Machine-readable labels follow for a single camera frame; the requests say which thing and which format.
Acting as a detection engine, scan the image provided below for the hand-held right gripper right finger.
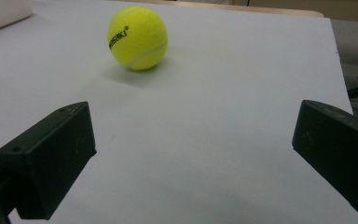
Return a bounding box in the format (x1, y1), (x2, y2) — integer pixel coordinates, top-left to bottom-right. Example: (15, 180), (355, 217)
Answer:
(291, 99), (358, 215)

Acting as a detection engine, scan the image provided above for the yellow tennis ball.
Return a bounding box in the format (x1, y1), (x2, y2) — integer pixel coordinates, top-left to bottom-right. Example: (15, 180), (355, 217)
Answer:
(106, 5), (169, 71)

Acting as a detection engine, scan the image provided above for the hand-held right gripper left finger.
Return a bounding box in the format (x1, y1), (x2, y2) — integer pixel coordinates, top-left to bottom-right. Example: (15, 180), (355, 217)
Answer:
(0, 101), (98, 221)

